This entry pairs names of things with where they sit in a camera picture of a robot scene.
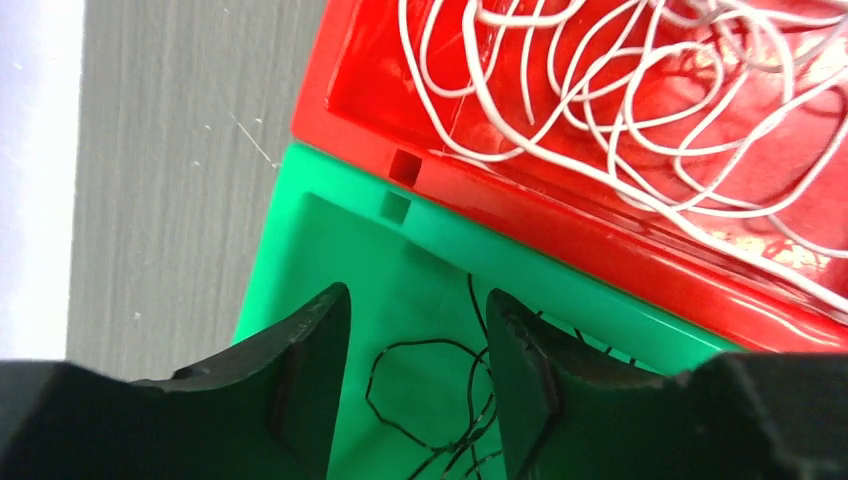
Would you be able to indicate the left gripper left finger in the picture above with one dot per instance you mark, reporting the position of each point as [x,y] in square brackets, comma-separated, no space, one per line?
[264,408]

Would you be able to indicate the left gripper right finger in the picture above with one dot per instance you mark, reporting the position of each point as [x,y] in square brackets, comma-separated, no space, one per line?
[569,411]

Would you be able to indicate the green plastic bin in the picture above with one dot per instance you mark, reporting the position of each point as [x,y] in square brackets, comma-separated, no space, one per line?
[418,277]

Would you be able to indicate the red plastic bin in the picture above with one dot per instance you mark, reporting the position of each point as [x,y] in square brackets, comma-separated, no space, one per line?
[353,106]

